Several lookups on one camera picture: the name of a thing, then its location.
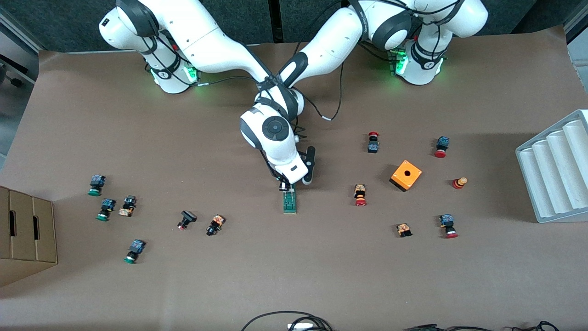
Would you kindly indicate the green load switch white lever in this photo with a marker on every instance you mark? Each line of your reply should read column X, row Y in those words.
column 290, row 204

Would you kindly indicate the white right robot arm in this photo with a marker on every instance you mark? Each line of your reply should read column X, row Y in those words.
column 220, row 46

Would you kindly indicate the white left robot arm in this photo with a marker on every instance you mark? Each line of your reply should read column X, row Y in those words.
column 340, row 41

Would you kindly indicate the red button orange yellow block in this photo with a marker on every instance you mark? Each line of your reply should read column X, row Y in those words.
column 359, row 195

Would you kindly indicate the black button orange block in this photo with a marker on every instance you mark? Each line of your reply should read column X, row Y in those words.
column 215, row 225

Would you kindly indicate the brown paper table cover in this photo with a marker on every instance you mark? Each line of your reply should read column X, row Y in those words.
column 294, row 276

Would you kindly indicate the red button black block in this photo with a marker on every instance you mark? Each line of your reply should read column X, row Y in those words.
column 373, row 143

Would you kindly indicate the black red push button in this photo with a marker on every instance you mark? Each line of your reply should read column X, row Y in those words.
column 186, row 219

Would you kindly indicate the small orange black contact block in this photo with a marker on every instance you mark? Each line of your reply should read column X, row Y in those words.
column 404, row 230

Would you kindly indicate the white plug connector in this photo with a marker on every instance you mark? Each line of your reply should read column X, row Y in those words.
column 301, row 327

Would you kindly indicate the red mushroom button blue block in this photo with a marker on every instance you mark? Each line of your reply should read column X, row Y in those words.
column 448, row 225
column 442, row 147

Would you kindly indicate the green push button blue block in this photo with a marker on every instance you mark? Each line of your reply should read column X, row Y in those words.
column 134, row 251
column 106, row 209
column 96, row 185

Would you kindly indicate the red yellow button head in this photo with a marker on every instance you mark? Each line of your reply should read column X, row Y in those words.
column 459, row 183

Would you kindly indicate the brown cardboard box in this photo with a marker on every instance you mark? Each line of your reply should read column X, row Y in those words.
column 27, row 230

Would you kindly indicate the grey ribbed plastic tray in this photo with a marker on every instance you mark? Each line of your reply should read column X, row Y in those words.
column 556, row 174

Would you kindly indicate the black floor stand leg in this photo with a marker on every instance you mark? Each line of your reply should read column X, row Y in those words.
column 14, row 76

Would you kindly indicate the orange button enclosure box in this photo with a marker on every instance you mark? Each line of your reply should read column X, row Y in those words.
column 406, row 174

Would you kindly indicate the beige black switch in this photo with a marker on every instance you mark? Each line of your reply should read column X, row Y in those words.
column 127, row 206

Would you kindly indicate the grey metal frame rail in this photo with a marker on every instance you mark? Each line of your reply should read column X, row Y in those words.
column 576, row 20
column 18, row 31

